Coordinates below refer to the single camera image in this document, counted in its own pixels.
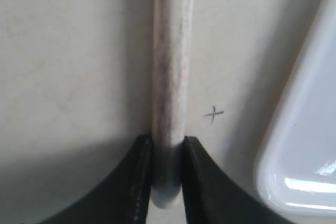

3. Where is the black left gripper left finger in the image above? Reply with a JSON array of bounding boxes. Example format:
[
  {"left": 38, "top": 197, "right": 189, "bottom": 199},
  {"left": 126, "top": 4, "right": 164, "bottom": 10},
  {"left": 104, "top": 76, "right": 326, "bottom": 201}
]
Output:
[{"left": 44, "top": 135, "right": 153, "bottom": 224}]

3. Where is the wooden drumstick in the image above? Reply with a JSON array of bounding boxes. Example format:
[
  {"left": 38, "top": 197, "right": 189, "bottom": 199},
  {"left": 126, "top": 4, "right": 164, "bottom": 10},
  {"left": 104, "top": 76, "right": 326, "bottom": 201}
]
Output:
[{"left": 151, "top": 0, "right": 193, "bottom": 209}]

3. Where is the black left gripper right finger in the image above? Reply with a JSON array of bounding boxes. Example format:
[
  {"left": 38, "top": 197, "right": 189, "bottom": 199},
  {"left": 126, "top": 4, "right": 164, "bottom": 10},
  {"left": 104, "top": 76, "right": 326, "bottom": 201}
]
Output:
[{"left": 182, "top": 136, "right": 289, "bottom": 224}]

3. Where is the white plastic tray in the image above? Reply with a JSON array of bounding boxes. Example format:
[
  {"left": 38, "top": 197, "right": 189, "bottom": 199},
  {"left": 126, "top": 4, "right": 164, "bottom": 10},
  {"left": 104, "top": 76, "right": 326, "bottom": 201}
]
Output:
[{"left": 254, "top": 0, "right": 335, "bottom": 216}]

